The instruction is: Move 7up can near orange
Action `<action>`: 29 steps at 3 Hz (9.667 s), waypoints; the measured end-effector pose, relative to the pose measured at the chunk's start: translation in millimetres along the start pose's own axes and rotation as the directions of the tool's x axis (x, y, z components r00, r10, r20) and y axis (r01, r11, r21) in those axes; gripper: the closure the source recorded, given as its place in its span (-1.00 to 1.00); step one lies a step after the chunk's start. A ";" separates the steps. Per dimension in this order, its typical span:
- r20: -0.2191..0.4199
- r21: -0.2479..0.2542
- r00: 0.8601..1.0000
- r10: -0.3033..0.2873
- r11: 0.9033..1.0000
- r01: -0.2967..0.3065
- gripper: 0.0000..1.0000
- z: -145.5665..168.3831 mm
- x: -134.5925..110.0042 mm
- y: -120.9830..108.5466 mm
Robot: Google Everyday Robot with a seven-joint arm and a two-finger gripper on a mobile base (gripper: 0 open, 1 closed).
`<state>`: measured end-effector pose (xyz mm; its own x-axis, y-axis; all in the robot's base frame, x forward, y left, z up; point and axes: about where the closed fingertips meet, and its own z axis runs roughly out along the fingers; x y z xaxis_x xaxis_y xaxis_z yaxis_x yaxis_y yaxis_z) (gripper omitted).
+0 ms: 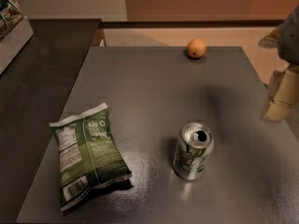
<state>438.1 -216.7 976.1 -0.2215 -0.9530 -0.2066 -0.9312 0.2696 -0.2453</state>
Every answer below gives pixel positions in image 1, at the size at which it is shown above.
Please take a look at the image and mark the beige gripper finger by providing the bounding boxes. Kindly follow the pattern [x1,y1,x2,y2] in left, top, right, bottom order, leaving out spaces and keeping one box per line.
[262,65,299,121]

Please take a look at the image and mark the green 7up soda can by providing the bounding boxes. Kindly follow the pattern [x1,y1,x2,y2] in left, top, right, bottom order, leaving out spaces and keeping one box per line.
[173,122,214,180]

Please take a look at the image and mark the orange fruit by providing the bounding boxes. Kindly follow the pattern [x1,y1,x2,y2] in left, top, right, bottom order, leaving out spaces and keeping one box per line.
[187,38,206,59]

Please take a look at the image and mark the green chip bag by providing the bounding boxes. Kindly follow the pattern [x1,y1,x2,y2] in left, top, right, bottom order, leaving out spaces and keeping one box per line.
[50,104,132,211]

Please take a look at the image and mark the white snack box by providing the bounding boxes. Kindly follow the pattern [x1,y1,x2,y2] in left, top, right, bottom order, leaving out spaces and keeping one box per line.
[0,17,34,75]

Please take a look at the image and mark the snack packets in box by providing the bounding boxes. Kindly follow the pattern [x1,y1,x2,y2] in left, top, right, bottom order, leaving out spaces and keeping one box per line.
[0,0,23,40]

